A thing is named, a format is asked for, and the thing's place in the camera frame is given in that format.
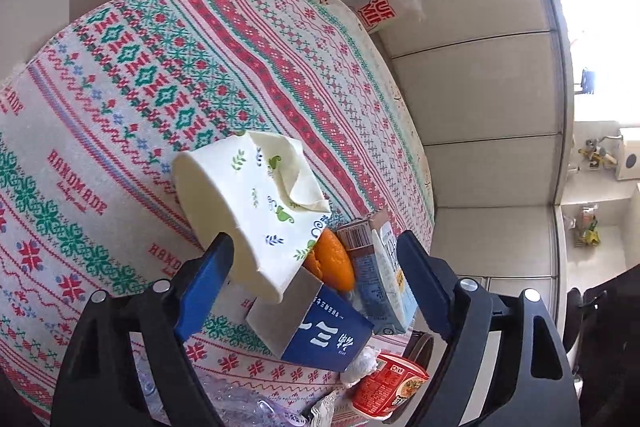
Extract red green patterned tablecloth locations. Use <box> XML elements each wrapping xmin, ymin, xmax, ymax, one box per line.
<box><xmin>0</xmin><ymin>0</ymin><xmax>436</xmax><ymax>427</ymax></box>

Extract dark object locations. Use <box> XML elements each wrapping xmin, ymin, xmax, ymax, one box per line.
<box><xmin>565</xmin><ymin>262</ymin><xmax>640</xmax><ymax>427</ymax></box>

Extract white kitchen cabinets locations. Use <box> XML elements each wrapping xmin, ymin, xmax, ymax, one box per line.
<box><xmin>370</xmin><ymin>0</ymin><xmax>576</xmax><ymax>343</ymax></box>

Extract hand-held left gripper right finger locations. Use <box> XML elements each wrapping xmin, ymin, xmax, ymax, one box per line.
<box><xmin>385</xmin><ymin>229</ymin><xmax>583</xmax><ymax>427</ymax></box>

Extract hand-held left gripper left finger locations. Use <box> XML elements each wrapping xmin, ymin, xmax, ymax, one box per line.
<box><xmin>50</xmin><ymin>232</ymin><xmax>236</xmax><ymax>427</ymax></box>

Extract brown and blue drink carton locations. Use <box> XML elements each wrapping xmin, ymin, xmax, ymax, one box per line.
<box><xmin>335</xmin><ymin>209</ymin><xmax>418</xmax><ymax>335</ymax></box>

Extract orange peel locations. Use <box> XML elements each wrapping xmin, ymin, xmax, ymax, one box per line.
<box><xmin>302</xmin><ymin>228</ymin><xmax>357</xmax><ymax>293</ymax></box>

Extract brown trash bin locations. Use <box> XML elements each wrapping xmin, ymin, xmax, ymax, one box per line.
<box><xmin>402</xmin><ymin>329</ymin><xmax>446</xmax><ymax>378</ymax></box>

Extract clear plastic bottle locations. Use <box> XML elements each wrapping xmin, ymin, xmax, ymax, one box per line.
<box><xmin>132</xmin><ymin>357</ymin><xmax>311</xmax><ymax>427</ymax></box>

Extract white tissue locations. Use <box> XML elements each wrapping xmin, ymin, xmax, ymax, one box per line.
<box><xmin>340</xmin><ymin>346</ymin><xmax>378</xmax><ymax>390</ymax></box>

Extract silver snack wrapper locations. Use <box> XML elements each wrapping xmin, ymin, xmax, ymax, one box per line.
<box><xmin>280</xmin><ymin>389</ymin><xmax>346</xmax><ymax>427</ymax></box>

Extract blue and white carton box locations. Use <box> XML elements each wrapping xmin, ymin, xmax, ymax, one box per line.
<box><xmin>245</xmin><ymin>267</ymin><xmax>376</xmax><ymax>373</ymax></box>

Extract red instant noodle cup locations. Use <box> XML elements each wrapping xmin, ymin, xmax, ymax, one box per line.
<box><xmin>350</xmin><ymin>352</ymin><xmax>431</xmax><ymax>423</ymax></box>

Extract white countertop appliance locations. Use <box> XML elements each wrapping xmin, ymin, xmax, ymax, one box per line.
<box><xmin>617</xmin><ymin>139</ymin><xmax>640</xmax><ymax>180</ymax></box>

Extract yellow green packet bag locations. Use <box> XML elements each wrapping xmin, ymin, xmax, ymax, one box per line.
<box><xmin>570</xmin><ymin>204</ymin><xmax>601</xmax><ymax>249</ymax></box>

